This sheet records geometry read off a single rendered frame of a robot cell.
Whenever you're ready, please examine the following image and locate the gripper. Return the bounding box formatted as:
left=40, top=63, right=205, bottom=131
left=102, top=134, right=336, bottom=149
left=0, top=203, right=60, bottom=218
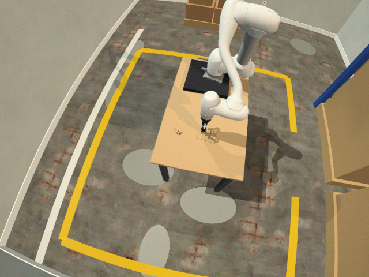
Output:
left=201, top=118, right=211, bottom=134

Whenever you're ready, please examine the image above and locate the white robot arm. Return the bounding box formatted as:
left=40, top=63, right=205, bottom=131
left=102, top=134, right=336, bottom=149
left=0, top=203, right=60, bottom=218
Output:
left=200, top=0, right=280, bottom=121

